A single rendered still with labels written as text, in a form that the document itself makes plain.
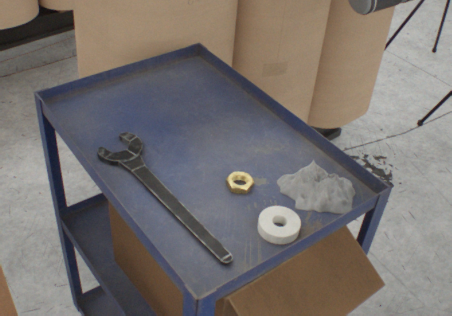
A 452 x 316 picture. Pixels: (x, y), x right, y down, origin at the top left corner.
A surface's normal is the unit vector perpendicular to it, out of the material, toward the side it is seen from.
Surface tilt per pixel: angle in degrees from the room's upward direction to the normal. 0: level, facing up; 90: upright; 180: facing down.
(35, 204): 0
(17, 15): 90
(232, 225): 0
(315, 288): 26
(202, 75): 0
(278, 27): 90
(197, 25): 90
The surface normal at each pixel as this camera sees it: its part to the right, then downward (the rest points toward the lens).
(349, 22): 0.05, 0.62
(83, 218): 0.07, -0.79
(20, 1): 0.74, 0.45
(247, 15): -0.42, 0.54
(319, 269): 0.33, -0.48
